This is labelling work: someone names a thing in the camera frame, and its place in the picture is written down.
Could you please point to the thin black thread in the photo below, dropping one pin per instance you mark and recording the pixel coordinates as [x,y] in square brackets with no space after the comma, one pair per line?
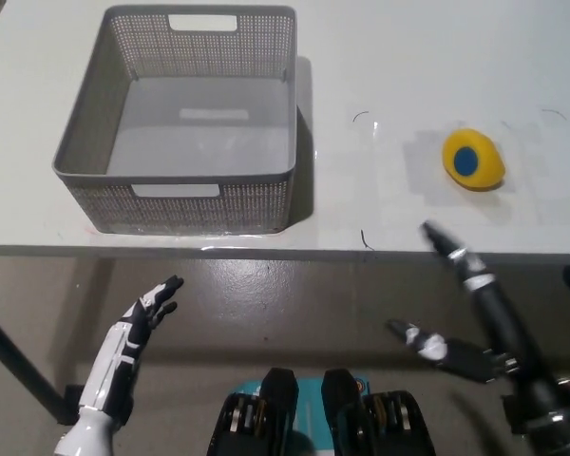
[365,240]

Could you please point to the black metal table leg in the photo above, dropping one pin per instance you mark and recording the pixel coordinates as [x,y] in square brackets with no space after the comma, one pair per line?
[24,361]

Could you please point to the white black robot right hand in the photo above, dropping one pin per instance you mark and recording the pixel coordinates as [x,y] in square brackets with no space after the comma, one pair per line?
[496,313]

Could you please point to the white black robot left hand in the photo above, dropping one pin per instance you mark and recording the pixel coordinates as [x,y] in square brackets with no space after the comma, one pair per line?
[119,351]

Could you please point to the grey perforated plastic basket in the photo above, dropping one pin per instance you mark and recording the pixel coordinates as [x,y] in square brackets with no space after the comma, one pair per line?
[195,128]

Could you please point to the black robot body teal top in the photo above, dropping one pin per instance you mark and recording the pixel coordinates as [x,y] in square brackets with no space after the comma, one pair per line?
[275,418]

